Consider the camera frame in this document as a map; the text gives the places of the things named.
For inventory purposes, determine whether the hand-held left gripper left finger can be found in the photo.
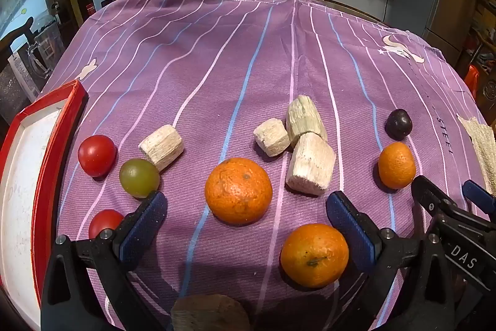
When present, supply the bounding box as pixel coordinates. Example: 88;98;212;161
41;190;169;331

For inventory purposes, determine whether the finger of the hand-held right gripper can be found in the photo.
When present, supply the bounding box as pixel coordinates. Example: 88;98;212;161
462;179;496;220
411;175;496;239

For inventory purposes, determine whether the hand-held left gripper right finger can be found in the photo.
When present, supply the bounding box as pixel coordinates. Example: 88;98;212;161
325;190;455;331

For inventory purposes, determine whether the red tomato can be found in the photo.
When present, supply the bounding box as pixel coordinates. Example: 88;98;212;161
78;135;117;177
88;209;125;240

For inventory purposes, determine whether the tangerine with green stem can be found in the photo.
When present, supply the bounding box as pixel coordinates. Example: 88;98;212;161
280;223;350;289

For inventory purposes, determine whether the green grape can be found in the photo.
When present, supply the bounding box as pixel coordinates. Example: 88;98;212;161
119;158;161;199

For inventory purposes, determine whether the small tangerine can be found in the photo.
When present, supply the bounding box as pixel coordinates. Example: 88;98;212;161
378;142;417;190

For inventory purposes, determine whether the large blocky sugarcane piece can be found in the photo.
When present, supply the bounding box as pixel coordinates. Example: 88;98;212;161
286;132;337;196

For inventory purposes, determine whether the dark purple plum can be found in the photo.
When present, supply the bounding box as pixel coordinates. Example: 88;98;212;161
384;108;413;141

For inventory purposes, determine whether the round peeled sugarcane piece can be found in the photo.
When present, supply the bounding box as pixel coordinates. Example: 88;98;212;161
139;124;184;172

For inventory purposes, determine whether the large tangerine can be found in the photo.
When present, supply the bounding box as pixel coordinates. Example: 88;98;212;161
204;157;274;226

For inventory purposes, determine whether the tall peeled sugarcane piece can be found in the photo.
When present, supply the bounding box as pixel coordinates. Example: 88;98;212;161
286;95;328;145

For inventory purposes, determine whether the red tray with white inside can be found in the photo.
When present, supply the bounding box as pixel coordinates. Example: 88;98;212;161
0;80;89;331

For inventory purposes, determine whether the small peeled sugarcane piece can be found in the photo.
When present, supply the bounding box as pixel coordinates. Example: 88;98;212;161
253;117;291;157

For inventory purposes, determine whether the beige woven mat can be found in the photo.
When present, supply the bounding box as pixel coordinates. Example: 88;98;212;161
457;114;496;197

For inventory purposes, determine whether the brown rough chunk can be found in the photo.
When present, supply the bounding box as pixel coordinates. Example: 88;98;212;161
170;294;252;331

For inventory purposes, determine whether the purple striped tablecloth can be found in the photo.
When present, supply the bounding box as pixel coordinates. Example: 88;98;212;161
41;0;489;331

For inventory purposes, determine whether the curved wooden chair back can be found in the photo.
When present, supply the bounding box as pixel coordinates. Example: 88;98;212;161
0;17;36;58

